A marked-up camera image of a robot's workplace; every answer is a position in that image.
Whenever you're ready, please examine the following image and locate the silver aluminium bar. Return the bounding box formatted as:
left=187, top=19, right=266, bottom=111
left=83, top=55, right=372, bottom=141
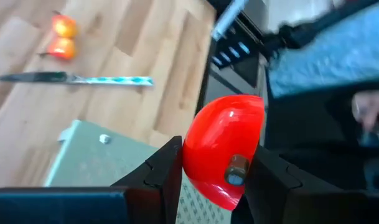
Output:
left=211, top=0, right=250, bottom=42

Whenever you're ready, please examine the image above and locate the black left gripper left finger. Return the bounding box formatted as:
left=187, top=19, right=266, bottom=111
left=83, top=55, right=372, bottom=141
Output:
left=110, top=135, right=184, bottom=224

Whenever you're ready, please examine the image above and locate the person's hand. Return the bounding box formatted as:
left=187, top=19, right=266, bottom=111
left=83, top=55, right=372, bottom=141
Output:
left=350, top=90, right=379, bottom=133

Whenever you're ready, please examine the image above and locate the blue fabric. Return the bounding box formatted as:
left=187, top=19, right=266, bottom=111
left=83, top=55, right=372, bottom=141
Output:
left=265, top=0, right=379, bottom=100

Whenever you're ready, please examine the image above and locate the green perforated metal stand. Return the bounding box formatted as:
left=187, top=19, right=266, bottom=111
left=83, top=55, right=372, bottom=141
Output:
left=43, top=119, right=233, bottom=224

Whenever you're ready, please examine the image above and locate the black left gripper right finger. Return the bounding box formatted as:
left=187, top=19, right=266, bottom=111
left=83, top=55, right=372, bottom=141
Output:
left=231, top=144, right=303, bottom=224

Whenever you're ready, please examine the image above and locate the black slotted bracket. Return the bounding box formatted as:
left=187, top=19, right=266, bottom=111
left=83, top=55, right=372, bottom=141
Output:
left=210, top=18, right=264, bottom=90

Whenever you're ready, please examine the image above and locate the knife with patterned handle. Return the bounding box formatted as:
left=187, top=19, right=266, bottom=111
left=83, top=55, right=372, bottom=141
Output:
left=0, top=71, right=155, bottom=88

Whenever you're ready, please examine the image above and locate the small orange fruit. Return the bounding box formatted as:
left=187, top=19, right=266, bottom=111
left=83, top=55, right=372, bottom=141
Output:
left=39, top=37, right=77, bottom=60
left=51, top=12, right=78, bottom=40

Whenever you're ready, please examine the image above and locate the red half apple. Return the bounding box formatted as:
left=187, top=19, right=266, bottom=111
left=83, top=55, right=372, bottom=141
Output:
left=182, top=94, right=266, bottom=212

